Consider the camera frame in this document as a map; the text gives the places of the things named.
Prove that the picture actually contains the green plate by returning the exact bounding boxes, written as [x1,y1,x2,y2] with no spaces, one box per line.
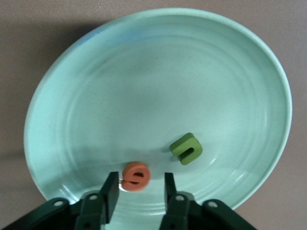
[24,7,293,211]

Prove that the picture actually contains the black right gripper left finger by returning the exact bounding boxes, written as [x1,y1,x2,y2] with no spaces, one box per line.
[74,171,120,230]

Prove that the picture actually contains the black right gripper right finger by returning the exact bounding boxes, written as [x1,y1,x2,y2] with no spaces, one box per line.
[159,172,195,230]

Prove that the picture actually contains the green letter u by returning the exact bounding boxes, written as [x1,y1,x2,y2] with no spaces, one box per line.
[169,132,203,166]

